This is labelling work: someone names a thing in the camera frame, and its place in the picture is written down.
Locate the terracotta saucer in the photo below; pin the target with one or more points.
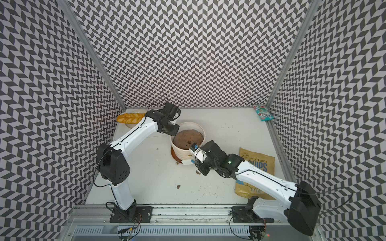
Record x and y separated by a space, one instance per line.
175 156

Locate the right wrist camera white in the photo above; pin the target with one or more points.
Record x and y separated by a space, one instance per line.
197 153

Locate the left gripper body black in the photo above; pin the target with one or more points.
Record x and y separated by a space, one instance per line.
170 129

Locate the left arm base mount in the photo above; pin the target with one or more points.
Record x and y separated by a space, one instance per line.
140 214

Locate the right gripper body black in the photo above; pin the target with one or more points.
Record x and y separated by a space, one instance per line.
209 164

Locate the toy bread loaf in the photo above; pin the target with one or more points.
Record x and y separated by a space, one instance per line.
130 118

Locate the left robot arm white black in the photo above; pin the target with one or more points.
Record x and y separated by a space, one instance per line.
113 158

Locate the white ceramic pot with mud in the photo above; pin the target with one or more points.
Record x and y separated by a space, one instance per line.
189 133

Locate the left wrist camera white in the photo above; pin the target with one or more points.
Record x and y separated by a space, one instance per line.
171 111

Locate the aluminium front rail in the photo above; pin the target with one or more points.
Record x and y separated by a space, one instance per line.
166 214

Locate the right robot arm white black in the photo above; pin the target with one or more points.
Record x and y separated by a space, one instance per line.
297 203

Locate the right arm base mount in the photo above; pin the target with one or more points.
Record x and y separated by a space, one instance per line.
245 214

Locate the blue white scrub brush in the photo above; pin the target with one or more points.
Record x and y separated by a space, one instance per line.
188 162

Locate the white bowl plate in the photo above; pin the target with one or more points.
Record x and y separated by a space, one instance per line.
143 111

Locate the teal snack packet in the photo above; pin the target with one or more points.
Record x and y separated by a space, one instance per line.
263 112

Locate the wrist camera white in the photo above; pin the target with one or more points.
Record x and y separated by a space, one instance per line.
171 111
197 153

